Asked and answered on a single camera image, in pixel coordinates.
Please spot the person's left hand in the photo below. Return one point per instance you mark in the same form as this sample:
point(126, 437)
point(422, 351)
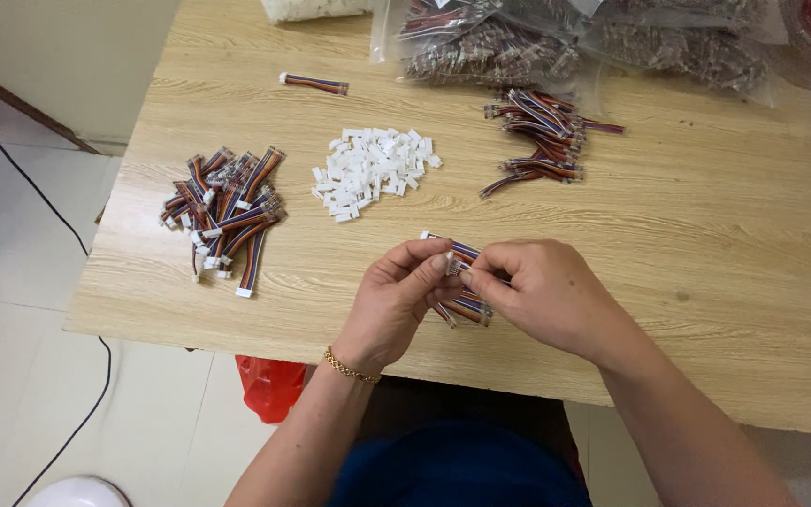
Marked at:
point(386, 310)

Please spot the person's right hand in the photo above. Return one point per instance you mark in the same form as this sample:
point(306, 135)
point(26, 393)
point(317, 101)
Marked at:
point(553, 299)

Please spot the small white plastic connector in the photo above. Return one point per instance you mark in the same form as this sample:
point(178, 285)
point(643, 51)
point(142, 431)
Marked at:
point(452, 263)

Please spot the red plastic bag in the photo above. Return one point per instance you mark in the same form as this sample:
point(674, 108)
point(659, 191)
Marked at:
point(270, 386)

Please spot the pile of white plastic connectors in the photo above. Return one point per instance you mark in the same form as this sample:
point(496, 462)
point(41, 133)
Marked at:
point(372, 171)

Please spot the person's dark blue clothing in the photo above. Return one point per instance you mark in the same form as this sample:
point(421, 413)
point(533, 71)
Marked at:
point(458, 461)

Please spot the clear bag of white connectors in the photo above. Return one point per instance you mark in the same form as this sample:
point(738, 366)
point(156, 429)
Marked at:
point(314, 8)

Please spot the white round object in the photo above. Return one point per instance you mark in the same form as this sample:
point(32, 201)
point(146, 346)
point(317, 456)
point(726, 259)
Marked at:
point(76, 493)

